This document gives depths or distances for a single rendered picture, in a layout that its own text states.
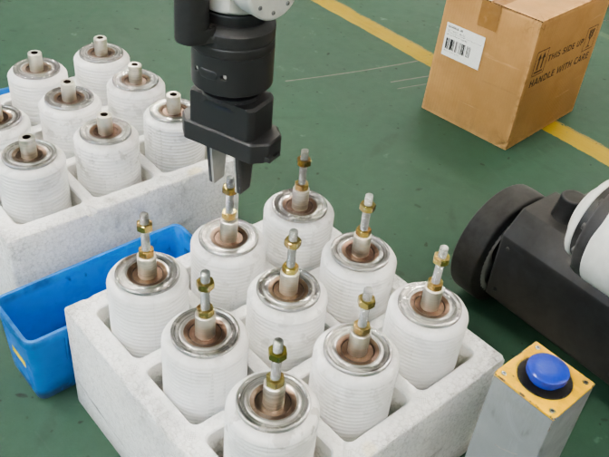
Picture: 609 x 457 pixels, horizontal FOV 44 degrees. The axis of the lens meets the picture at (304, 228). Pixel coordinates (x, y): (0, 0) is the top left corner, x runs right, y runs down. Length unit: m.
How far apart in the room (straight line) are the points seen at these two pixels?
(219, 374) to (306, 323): 0.12
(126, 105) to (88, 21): 0.91
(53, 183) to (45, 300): 0.17
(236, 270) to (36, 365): 0.31
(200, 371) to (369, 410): 0.19
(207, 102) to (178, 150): 0.37
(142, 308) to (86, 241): 0.30
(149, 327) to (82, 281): 0.27
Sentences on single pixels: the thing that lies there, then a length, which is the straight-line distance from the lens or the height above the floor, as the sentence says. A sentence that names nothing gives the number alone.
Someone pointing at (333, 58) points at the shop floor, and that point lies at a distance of 2.01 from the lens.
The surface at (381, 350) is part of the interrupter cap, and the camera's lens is 0.84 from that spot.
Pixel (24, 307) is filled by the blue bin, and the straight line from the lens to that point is 1.13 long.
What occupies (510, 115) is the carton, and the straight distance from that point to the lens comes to 1.70.
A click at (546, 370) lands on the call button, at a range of 0.76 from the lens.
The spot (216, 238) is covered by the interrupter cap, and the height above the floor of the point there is 0.25.
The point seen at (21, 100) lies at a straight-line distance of 1.35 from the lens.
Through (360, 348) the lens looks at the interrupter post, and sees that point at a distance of 0.82.
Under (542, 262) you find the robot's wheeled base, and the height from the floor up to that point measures 0.17.
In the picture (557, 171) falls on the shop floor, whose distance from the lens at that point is 1.71.
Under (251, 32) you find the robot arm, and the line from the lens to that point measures 0.78.
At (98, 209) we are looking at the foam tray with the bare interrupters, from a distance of 1.14.
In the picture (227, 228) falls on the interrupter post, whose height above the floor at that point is 0.27.
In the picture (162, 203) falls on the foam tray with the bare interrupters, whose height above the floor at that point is 0.15.
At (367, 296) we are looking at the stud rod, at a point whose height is 0.34.
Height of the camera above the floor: 0.86
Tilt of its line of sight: 38 degrees down
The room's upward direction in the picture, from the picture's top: 6 degrees clockwise
